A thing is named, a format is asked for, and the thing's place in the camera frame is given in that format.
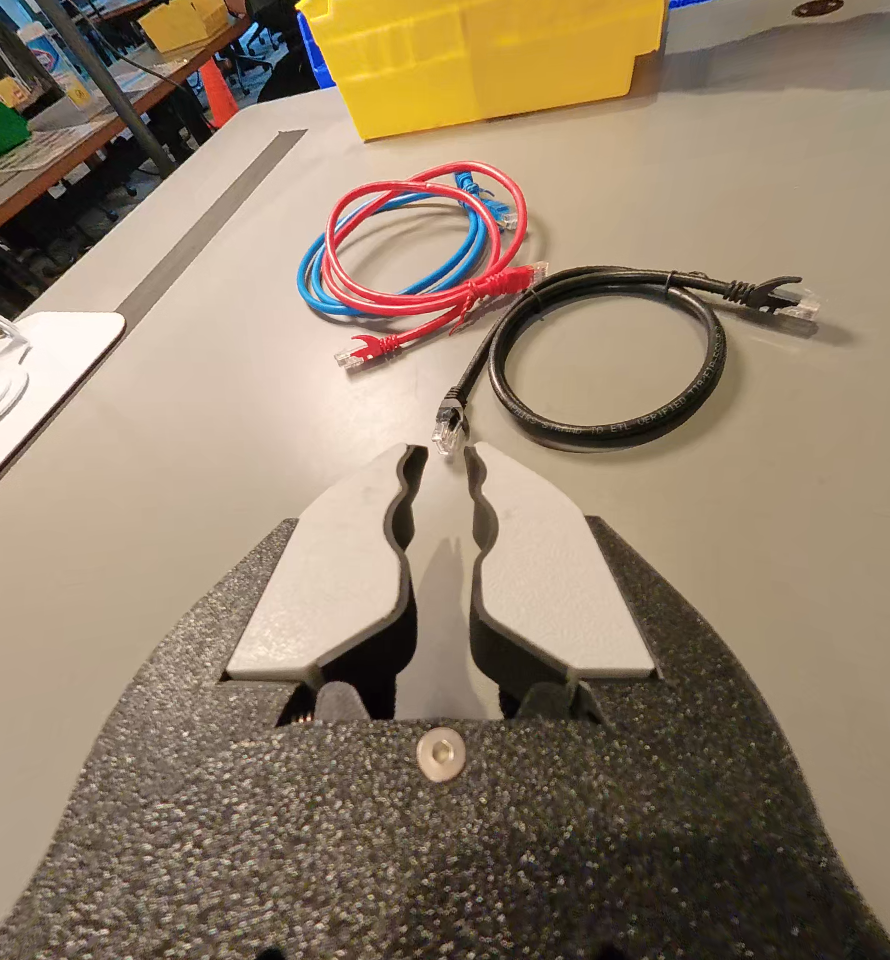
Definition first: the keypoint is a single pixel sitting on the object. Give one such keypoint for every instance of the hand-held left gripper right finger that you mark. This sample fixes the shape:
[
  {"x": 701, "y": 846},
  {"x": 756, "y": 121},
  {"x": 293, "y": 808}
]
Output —
[{"x": 565, "y": 585}]

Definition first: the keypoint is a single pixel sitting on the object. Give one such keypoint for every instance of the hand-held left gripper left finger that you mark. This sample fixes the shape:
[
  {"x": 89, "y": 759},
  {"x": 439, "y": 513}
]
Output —
[{"x": 317, "y": 585}]

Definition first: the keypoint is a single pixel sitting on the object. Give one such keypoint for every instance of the large yellow storage bin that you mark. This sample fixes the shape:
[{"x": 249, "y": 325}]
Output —
[{"x": 490, "y": 60}]

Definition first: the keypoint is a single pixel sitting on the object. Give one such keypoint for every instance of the blue storage bin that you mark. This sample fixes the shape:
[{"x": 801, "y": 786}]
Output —
[{"x": 316, "y": 52}]

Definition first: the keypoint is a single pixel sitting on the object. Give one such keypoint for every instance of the orange traffic cone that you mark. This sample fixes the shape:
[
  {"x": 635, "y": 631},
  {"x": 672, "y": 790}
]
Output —
[{"x": 218, "y": 97}]

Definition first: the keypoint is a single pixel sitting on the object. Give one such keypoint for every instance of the wooden workbench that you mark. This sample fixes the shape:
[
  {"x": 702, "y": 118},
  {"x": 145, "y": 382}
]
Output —
[{"x": 115, "y": 112}]

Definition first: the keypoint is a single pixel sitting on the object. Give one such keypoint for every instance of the white wipes canister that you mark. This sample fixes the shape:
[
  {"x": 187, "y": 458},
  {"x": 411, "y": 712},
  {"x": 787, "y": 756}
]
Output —
[{"x": 40, "y": 52}]

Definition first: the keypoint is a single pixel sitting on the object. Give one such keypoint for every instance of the black desk grommet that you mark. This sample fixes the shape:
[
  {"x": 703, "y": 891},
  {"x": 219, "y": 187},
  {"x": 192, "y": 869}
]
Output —
[{"x": 816, "y": 9}]

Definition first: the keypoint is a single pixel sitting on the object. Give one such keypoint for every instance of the white lamp base plate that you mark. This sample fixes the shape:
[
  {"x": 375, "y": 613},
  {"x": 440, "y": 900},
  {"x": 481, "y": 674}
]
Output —
[{"x": 55, "y": 352}]

